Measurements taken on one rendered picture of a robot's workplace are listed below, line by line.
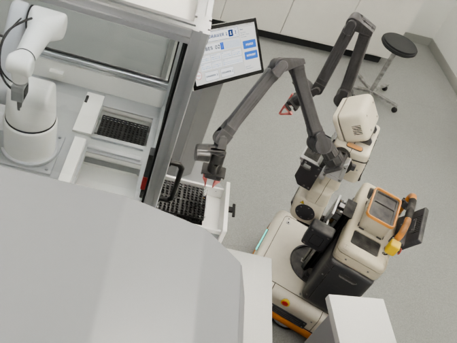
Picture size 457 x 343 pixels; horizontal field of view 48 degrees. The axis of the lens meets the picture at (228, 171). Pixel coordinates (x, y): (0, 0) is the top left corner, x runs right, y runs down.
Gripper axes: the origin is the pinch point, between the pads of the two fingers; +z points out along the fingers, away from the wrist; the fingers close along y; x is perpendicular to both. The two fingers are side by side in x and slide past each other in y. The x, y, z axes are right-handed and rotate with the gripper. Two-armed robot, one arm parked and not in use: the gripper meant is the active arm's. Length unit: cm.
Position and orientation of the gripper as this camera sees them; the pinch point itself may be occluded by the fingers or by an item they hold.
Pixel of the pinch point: (209, 184)
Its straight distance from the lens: 226.5
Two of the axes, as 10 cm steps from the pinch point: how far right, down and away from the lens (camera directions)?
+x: 1.0, -6.6, 7.5
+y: 9.6, 2.5, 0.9
